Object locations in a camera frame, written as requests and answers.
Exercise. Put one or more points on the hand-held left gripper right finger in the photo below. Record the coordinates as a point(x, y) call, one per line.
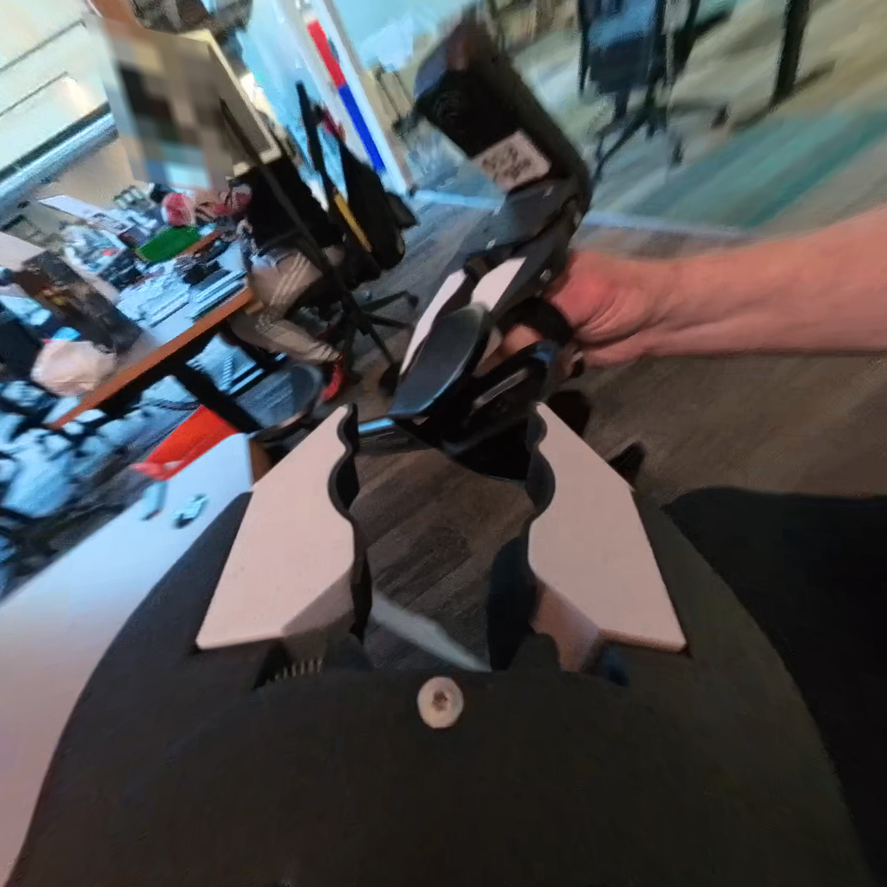
point(596, 561)

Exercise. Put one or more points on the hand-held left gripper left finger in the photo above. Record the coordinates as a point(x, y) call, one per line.
point(284, 561)

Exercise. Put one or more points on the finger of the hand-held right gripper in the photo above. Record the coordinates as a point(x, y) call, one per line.
point(436, 319)
point(502, 281)

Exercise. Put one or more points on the black desk clamp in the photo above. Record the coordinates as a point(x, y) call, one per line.
point(478, 395)

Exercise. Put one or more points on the person's right forearm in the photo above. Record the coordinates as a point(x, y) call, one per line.
point(783, 291)

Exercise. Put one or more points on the person's right hand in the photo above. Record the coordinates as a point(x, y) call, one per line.
point(617, 312)

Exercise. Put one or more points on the black round table disc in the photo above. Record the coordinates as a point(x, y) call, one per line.
point(190, 511)

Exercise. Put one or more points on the black wheeled office chair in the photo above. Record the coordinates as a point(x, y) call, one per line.
point(367, 208)

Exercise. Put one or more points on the black rectangular table plate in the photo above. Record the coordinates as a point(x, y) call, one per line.
point(154, 500)

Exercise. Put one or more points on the orange plastic bin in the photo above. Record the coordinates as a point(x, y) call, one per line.
point(187, 440)

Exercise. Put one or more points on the wooden office desk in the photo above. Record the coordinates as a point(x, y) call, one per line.
point(173, 339)

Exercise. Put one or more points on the white plastic bag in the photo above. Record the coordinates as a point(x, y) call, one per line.
point(69, 367)

